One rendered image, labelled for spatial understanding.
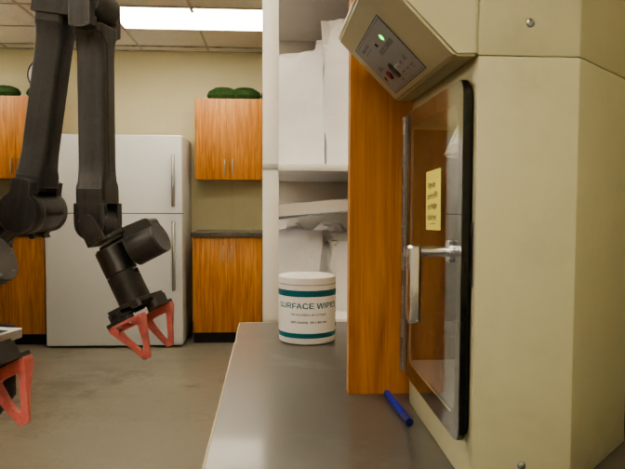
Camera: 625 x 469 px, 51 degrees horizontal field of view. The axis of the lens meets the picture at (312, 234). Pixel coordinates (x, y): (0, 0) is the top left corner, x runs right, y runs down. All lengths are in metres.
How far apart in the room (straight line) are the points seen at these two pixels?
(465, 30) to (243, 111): 5.28
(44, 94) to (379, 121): 0.59
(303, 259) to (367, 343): 1.00
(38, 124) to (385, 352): 0.72
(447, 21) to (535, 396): 0.41
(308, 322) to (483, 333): 0.75
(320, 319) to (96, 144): 0.60
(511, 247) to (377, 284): 0.39
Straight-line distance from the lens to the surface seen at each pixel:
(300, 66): 2.13
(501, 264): 0.73
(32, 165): 1.26
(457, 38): 0.73
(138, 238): 1.16
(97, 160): 1.20
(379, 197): 1.07
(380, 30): 0.84
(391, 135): 1.07
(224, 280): 5.75
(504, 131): 0.73
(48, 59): 1.27
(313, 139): 2.08
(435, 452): 0.88
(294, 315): 1.44
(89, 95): 1.22
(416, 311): 0.75
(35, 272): 6.06
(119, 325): 1.15
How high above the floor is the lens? 1.26
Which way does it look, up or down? 3 degrees down
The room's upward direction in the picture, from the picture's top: straight up
